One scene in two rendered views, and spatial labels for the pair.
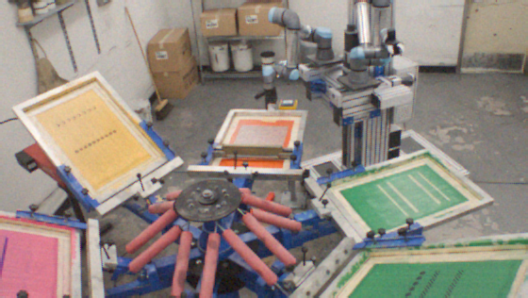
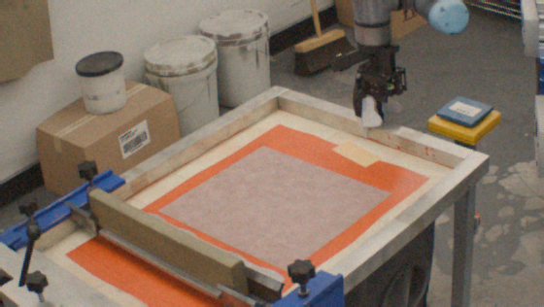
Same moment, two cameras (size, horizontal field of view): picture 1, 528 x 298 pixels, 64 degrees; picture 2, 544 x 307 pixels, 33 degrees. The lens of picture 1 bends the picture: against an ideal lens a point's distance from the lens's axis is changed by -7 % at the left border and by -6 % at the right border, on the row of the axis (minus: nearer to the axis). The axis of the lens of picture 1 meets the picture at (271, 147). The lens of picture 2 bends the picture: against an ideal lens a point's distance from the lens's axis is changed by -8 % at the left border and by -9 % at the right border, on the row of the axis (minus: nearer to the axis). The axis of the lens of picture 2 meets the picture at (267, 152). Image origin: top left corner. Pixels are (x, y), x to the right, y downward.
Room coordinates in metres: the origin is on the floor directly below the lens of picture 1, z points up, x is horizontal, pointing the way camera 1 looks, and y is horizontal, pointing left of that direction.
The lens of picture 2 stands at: (1.38, -0.82, 1.96)
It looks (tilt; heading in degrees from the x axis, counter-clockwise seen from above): 29 degrees down; 34
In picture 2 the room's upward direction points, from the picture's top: 7 degrees counter-clockwise
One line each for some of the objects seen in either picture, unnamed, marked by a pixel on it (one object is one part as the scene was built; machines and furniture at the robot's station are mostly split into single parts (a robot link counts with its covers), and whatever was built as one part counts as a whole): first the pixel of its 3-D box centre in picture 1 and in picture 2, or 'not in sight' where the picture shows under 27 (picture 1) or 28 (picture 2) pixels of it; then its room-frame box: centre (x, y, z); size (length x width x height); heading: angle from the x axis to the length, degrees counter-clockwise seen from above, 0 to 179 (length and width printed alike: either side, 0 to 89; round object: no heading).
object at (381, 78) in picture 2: (270, 94); (379, 68); (2.98, -0.03, 1.12); 0.09 x 0.08 x 0.12; 78
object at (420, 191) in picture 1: (381, 189); not in sight; (1.87, -0.56, 1.05); 1.08 x 0.61 x 0.23; 108
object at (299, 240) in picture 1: (333, 226); not in sight; (1.78, -0.29, 0.90); 1.24 x 0.06 x 0.06; 108
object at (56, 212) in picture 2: (209, 157); (65, 219); (2.44, 0.40, 0.97); 0.30 x 0.05 x 0.07; 168
